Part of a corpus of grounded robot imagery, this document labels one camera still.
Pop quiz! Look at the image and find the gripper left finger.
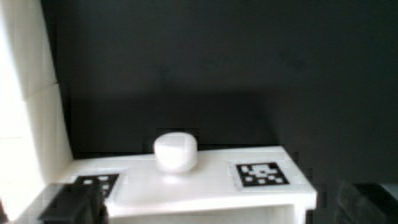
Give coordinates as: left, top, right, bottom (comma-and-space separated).
40, 184, 109, 224

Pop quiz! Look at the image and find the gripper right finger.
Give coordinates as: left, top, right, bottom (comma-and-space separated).
337, 182, 398, 224

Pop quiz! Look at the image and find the white front drawer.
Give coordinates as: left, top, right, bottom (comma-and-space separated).
52, 146, 319, 224

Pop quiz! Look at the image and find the white workspace border wall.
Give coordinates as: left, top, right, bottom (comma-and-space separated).
0, 0, 72, 219

